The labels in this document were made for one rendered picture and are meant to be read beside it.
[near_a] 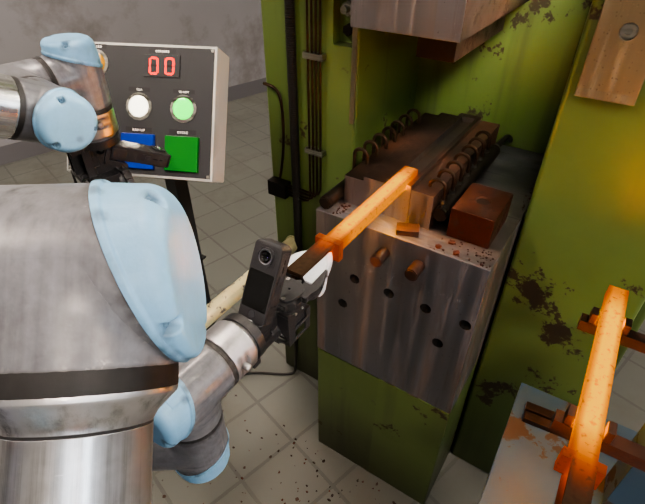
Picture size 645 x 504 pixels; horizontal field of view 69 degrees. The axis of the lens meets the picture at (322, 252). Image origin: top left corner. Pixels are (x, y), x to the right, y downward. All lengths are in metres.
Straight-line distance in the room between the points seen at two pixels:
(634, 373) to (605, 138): 1.37
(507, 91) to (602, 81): 0.45
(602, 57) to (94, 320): 0.82
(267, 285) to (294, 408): 1.17
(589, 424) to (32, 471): 0.59
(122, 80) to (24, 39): 2.54
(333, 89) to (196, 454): 0.81
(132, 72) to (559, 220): 0.94
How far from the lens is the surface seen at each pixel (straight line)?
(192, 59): 1.10
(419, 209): 0.97
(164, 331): 0.29
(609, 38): 0.91
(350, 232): 0.79
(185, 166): 1.07
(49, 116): 0.66
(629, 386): 2.15
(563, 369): 1.29
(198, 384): 0.58
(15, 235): 0.31
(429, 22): 0.85
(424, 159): 1.09
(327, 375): 1.38
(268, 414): 1.76
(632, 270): 1.09
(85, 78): 0.84
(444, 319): 1.02
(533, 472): 0.97
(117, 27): 3.84
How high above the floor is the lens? 1.46
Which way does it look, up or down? 38 degrees down
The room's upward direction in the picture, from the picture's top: straight up
